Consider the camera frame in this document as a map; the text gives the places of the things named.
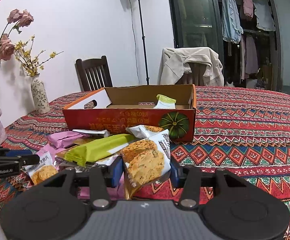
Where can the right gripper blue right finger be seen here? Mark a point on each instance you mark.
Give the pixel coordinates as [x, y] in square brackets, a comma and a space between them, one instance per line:
[175, 174]

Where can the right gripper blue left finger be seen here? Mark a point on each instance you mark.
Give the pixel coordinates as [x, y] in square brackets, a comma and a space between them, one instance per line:
[116, 171]

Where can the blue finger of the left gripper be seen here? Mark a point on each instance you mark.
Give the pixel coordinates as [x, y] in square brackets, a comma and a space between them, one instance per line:
[15, 153]

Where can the oat crisp packet white gold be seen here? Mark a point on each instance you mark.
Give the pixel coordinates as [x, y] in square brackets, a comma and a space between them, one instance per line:
[145, 161]

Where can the green white snack pack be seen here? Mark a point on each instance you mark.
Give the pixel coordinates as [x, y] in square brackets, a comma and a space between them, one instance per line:
[164, 102]

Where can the long green snack pack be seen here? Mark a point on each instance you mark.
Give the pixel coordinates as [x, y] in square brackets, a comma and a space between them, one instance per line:
[98, 149]

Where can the white barcode snack wrapper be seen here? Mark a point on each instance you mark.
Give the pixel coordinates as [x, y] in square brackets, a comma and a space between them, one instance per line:
[93, 133]

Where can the floral ceramic vase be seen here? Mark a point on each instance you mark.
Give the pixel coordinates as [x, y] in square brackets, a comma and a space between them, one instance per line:
[39, 95]

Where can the orange cardboard pumpkin box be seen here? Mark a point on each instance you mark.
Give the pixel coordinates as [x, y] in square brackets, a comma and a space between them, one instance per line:
[116, 108]

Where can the yellow blossom branches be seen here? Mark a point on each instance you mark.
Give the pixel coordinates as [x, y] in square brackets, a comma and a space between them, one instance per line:
[29, 62]

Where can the patterned red tablecloth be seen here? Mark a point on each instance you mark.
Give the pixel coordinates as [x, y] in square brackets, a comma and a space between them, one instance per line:
[244, 130]

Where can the dark wooden chair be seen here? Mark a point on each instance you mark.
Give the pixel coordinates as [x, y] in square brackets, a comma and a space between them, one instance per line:
[93, 74]

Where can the chair under beige jacket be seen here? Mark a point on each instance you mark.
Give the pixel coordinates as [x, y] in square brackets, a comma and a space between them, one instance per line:
[195, 77]

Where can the white dog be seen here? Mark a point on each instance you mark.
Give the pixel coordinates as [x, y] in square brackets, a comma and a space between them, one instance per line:
[229, 84]

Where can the beige jacket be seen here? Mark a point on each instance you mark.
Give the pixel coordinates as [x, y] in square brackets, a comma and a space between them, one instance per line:
[176, 62]

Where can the light blue hanging shirt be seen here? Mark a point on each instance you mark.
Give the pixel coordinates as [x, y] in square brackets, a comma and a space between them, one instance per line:
[231, 27]

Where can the white hanging top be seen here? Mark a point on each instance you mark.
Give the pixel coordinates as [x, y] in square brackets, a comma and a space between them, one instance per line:
[264, 15]

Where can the pink hanging garment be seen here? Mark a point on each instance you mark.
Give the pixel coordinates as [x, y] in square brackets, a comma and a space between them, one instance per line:
[248, 9]

